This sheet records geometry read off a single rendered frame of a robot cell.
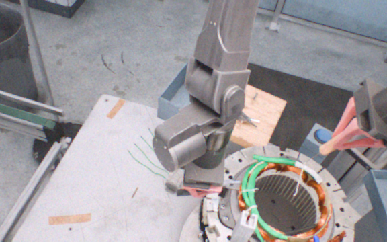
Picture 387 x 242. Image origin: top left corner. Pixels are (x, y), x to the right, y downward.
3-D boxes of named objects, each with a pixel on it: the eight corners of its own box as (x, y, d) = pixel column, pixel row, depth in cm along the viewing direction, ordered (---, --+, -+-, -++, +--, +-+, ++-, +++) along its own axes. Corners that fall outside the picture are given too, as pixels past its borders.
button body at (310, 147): (297, 195, 115) (329, 152, 95) (277, 183, 117) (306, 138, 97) (306, 181, 119) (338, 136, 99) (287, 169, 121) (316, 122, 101)
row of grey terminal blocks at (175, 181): (175, 196, 110) (175, 189, 106) (161, 187, 111) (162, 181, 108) (191, 173, 115) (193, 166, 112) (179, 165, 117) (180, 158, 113)
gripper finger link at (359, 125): (320, 150, 56) (369, 120, 49) (317, 115, 60) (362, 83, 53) (353, 167, 58) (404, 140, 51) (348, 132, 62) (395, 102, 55)
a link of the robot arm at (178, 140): (246, 84, 48) (206, 61, 54) (177, 118, 43) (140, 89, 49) (243, 150, 56) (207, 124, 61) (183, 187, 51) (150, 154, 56)
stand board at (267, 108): (191, 122, 95) (192, 116, 93) (220, 78, 106) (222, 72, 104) (262, 155, 91) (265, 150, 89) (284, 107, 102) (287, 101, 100)
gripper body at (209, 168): (183, 183, 61) (189, 160, 55) (189, 134, 67) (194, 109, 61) (222, 188, 61) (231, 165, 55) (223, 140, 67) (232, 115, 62)
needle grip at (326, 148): (319, 153, 60) (346, 136, 56) (318, 145, 61) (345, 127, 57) (326, 156, 60) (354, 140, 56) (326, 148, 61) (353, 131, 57)
